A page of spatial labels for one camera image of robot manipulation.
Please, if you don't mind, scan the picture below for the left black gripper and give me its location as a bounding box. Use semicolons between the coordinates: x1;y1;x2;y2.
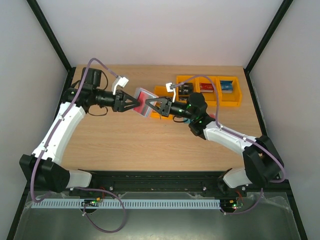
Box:
95;90;142;114

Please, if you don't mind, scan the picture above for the white card with red circles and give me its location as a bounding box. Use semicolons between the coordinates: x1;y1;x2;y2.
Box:
209;113;216;119

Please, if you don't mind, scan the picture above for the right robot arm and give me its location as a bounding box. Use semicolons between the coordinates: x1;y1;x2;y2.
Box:
145;92;285;196

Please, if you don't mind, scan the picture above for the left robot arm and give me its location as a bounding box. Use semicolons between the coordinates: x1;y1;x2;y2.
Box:
19;68;140;193

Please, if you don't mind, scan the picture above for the yellow bin with beige cards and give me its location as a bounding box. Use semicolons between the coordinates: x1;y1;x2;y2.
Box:
150;85;174;120

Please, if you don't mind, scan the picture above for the yellow bin with black cards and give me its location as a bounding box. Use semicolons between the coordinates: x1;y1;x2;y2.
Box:
176;75;199;103

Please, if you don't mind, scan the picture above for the yellow bin with red cards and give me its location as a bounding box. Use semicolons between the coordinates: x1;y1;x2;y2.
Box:
196;76;221;107

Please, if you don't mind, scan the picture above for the red card stack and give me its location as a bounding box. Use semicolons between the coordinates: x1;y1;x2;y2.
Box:
199;82;214;93

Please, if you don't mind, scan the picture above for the blue card stack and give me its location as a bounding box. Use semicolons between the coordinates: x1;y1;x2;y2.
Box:
220;80;234;94

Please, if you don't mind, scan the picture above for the yellow bin with blue cards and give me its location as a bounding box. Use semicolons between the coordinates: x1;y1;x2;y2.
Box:
217;76;243;107

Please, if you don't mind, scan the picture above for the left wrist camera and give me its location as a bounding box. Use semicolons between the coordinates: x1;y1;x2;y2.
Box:
111;75;129;95

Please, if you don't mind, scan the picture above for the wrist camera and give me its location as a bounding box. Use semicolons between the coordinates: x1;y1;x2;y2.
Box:
111;75;129;95
165;82;177;103

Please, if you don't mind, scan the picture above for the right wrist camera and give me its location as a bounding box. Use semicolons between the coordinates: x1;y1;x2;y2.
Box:
165;82;177;103

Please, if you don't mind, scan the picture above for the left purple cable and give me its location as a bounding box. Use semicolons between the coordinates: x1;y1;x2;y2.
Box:
29;57;121;203

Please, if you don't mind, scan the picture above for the left black frame post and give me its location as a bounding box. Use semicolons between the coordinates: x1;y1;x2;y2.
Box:
26;0;76;86

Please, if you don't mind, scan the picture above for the black frame post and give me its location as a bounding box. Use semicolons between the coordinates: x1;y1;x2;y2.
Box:
243;0;294;73
26;0;76;86

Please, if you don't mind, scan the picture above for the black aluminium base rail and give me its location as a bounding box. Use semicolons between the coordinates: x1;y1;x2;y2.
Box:
67;170;291;198

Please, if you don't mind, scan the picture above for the white slotted cable duct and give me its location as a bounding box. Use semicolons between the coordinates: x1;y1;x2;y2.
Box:
25;198;221;210

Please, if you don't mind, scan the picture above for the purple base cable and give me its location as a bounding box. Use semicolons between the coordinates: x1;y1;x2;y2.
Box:
81;189;128;233

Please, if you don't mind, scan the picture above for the right black frame post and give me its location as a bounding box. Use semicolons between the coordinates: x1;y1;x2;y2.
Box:
243;0;294;73

